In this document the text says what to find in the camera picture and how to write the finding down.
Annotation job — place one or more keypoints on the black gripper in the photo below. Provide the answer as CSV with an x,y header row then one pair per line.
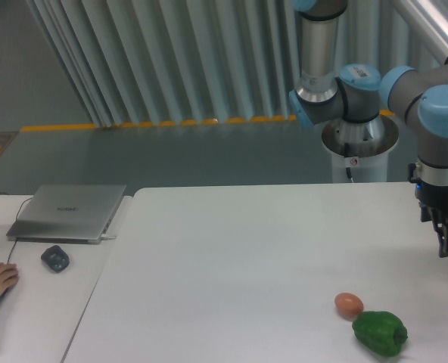
x,y
431,191

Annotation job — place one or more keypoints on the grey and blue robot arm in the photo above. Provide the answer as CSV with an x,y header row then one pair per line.
x,y
348,102

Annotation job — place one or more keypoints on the green bell pepper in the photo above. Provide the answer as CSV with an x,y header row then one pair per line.
x,y
381,332

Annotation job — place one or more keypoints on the person's hand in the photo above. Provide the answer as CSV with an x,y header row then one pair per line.
x,y
9,276

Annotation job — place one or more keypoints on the brown egg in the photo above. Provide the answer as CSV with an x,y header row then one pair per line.
x,y
348,304

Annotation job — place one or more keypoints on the white laptop plug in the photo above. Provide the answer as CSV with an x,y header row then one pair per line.
x,y
107,237

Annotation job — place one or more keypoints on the white folding partition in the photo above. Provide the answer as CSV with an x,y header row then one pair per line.
x,y
202,61

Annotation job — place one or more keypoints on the silver closed laptop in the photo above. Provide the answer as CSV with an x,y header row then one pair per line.
x,y
76,214

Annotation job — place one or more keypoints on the small dark grey case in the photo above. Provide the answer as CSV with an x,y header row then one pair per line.
x,y
55,259

